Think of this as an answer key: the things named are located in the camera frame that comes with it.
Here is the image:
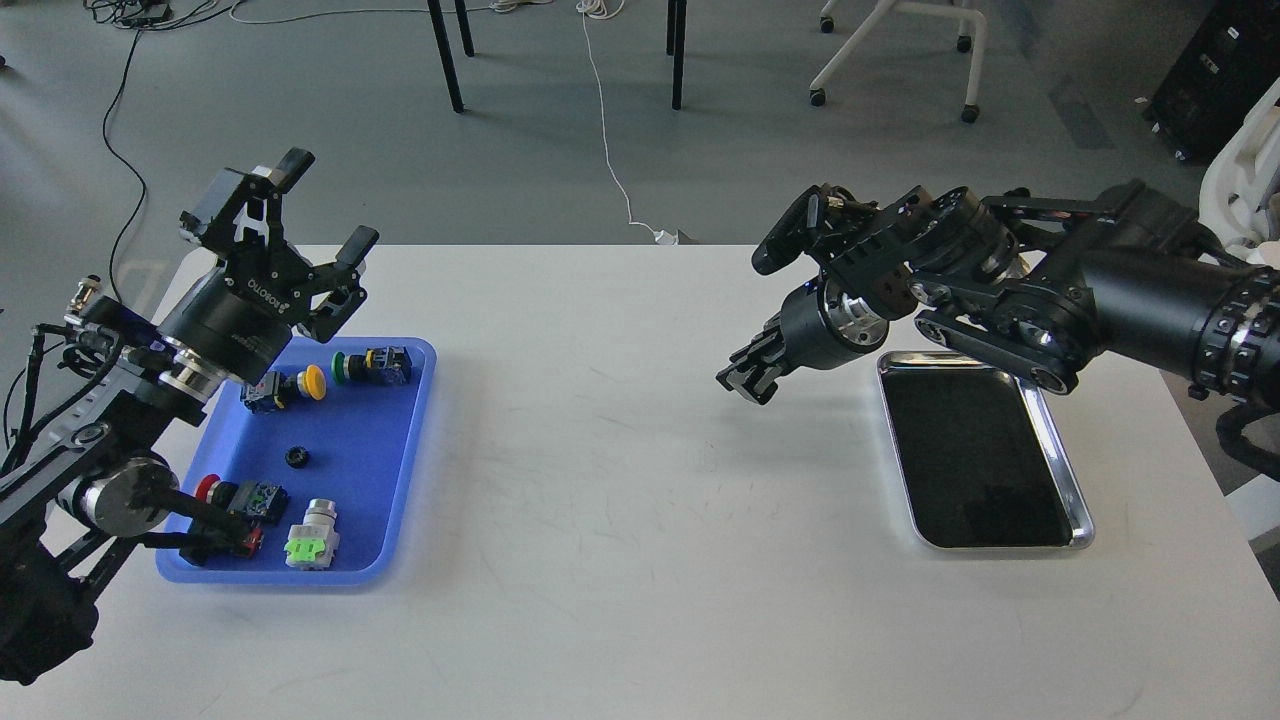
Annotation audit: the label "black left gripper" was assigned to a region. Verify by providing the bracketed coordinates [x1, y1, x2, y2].
[159, 147, 379, 384]

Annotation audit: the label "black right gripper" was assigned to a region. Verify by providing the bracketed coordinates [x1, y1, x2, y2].
[716, 281, 890, 405]

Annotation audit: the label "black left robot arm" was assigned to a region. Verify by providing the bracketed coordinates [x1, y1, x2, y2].
[1, 149, 378, 685]

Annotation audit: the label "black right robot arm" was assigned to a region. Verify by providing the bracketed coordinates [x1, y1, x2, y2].
[717, 179, 1279, 478]

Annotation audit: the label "blue plastic tray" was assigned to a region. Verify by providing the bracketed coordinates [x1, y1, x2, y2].
[156, 337, 436, 587]

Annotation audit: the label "silver metal tray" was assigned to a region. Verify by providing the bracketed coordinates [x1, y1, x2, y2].
[877, 351, 1096, 552]

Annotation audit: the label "white wheeled chair base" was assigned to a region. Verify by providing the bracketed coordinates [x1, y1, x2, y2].
[809, 0, 988, 123]

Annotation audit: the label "black table legs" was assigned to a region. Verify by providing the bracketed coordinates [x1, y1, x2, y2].
[425, 0, 689, 114]

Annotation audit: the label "white chair at right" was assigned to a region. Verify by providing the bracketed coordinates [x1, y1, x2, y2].
[1199, 82, 1279, 266]

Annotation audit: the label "black cabinet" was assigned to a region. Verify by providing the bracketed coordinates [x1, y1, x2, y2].
[1142, 1, 1279, 163]

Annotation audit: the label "yellow push button switch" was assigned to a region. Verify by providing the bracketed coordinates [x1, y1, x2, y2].
[239, 364, 326, 414]

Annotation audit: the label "green push button switch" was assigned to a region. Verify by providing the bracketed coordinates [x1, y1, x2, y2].
[330, 346, 413, 386]

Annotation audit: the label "red push button switch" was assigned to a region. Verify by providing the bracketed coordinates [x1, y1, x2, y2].
[195, 474, 291, 527]

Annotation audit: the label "black cable on floor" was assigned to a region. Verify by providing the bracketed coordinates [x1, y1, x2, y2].
[95, 0, 236, 301]

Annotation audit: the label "black red switch block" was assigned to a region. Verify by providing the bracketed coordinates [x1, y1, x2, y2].
[178, 521, 262, 568]

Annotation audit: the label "grey switch with green block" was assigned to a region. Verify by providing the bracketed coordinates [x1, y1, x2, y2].
[284, 498, 340, 571]

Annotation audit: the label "white cable on floor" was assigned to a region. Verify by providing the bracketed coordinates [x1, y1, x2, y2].
[230, 0, 677, 245]

